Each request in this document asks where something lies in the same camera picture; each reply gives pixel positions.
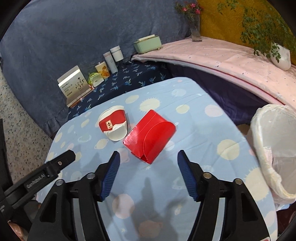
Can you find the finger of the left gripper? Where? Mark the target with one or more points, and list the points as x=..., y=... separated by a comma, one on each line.
x=28, y=186

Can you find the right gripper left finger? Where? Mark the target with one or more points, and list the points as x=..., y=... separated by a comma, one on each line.
x=55, y=218

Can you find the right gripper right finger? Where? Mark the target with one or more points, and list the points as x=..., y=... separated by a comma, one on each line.
x=242, y=218

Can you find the red and white paper cup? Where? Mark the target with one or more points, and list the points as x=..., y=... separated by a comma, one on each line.
x=113, y=123

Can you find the red paper box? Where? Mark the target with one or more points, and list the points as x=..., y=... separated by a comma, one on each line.
x=149, y=137

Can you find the person's left hand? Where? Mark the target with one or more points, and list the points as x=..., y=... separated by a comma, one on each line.
x=19, y=231

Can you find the light blue dotted tablecloth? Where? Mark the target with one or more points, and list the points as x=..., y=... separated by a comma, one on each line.
x=150, y=201

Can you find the white bin with liner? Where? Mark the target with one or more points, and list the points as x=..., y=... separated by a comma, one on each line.
x=273, y=136

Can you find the white botanical print box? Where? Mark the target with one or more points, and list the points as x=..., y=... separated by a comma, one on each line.
x=74, y=86

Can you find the green yellow small packet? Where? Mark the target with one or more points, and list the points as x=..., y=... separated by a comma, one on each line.
x=95, y=79

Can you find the pink dotted sheet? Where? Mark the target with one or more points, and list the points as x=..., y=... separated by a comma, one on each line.
x=234, y=63

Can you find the navy leaf print cloth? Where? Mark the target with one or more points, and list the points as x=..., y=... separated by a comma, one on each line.
x=135, y=75

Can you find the blue grey fabric cover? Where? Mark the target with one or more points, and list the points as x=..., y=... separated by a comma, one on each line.
x=48, y=38

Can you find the tall white pink bottle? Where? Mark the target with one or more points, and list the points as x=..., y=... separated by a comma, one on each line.
x=110, y=62

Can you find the potted green plant white pot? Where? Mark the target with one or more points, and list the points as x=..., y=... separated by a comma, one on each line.
x=265, y=31

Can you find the white lidded jar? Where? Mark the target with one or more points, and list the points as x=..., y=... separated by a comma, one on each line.
x=117, y=53

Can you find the mint green lunch box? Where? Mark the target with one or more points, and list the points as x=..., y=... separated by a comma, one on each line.
x=147, y=44

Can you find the glass vase pink flowers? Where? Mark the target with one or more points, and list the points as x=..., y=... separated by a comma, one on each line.
x=191, y=12

